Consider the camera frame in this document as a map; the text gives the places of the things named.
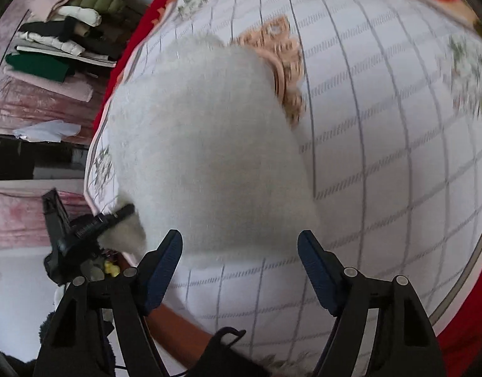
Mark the white fuzzy knit jacket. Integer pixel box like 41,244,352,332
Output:
101,36,322,267

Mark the clothes rack with garments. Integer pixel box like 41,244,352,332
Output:
0,0,144,103

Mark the red floral blanket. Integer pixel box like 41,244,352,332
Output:
89,0,482,377

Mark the white plastic bag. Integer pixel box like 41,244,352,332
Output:
13,120,82,143

